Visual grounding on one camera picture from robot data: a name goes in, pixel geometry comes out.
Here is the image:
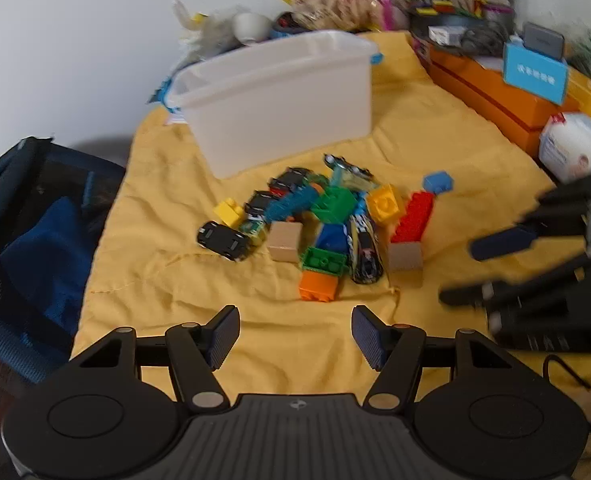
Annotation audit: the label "grey tray with cables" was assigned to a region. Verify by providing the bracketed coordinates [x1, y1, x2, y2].
[408, 10, 516, 56]

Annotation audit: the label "small blue brick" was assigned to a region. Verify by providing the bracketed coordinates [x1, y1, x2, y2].
[423, 171, 455, 193]

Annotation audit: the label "black patterned toy car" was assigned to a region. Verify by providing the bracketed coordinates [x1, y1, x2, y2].
[348, 210, 383, 285]

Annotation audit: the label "blue white packet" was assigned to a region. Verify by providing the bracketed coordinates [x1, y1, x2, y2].
[148, 77, 186, 123]

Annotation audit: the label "blue toy train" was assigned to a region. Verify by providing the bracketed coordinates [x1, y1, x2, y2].
[263, 182, 326, 221]

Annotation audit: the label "brown wooden cube far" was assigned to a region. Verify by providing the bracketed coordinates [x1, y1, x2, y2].
[267, 221, 303, 262]

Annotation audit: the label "brown wooden cube near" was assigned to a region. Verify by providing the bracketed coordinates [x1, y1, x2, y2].
[388, 241, 423, 273]

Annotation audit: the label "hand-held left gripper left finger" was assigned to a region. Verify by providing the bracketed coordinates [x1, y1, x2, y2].
[68, 305, 241, 413]

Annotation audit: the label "black cable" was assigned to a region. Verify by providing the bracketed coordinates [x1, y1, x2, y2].
[543, 355, 591, 391]

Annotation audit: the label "green toy car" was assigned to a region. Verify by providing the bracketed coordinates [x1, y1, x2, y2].
[240, 217, 269, 246]

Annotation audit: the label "white round object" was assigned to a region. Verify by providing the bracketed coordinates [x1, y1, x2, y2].
[233, 12, 274, 43]

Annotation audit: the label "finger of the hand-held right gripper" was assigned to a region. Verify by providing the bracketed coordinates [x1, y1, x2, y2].
[469, 180, 591, 262]
[439, 255, 589, 333]

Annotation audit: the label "orange box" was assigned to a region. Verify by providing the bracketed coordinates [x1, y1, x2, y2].
[428, 45, 581, 158]

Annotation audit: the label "white tissue pack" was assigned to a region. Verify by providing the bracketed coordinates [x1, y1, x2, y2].
[538, 112, 591, 183]

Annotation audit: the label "orange brick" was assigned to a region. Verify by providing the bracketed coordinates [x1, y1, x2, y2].
[299, 270, 339, 303]

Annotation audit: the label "yellow cloth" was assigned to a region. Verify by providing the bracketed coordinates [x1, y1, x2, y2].
[70, 30, 591, 411]

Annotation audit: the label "small white box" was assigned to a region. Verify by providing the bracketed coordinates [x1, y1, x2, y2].
[428, 25, 463, 46]

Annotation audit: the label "brown wooden cube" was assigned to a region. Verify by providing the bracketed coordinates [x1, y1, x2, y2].
[267, 221, 303, 262]
[388, 241, 423, 273]

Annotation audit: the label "clear snack bag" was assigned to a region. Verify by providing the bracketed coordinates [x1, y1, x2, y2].
[276, 0, 383, 31]

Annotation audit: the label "yellow square brick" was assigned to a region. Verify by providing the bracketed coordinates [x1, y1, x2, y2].
[366, 185, 406, 225]

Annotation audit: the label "blue card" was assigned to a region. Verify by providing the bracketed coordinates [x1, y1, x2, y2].
[503, 42, 569, 106]

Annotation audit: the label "translucent plastic storage bin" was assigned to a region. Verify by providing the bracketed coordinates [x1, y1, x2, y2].
[168, 30, 380, 180]

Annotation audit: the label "clear plastic bag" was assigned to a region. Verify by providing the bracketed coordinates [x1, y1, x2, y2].
[173, 0, 256, 61]

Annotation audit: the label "grey flat device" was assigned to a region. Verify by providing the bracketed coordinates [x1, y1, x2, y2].
[520, 22, 566, 61]

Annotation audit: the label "blue cloth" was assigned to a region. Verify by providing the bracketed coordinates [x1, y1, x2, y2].
[0, 195, 96, 331]

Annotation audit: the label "green flat brick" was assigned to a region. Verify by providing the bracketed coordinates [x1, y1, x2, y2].
[301, 247, 349, 277]

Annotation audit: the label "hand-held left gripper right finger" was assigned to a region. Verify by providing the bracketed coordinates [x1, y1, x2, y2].
[351, 305, 519, 413]

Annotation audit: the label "green square brick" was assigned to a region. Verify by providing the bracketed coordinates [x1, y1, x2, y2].
[310, 186, 359, 225]

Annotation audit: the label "pale green toy train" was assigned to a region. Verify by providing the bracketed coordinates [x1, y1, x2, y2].
[324, 154, 376, 193]

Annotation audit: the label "red long brick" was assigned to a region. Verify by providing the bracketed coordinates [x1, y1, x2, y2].
[390, 191, 436, 246]

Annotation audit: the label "yellow box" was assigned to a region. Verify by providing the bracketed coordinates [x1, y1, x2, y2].
[565, 67, 591, 131]

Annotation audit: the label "dark round toy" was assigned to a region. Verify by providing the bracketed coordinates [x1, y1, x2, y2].
[273, 12, 306, 38]

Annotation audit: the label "blue mesh baby cot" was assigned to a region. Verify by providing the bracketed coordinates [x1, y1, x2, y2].
[0, 135, 126, 386]

